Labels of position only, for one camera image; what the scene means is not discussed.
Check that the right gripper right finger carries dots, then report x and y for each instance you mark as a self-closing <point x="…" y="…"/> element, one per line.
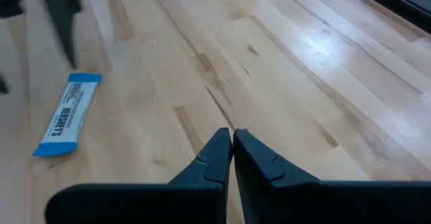
<point x="303" y="204"/>

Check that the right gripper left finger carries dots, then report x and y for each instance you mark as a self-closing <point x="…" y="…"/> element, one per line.
<point x="188" y="200"/>

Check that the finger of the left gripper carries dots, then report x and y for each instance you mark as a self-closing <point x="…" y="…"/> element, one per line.
<point x="2" y="86"/>
<point x="64" y="12"/>

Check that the blue white Hershey's bar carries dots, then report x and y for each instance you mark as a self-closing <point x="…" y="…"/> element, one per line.
<point x="69" y="116"/>

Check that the black aluminium rig frame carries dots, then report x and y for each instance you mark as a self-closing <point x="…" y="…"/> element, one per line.
<point x="397" y="2"/>

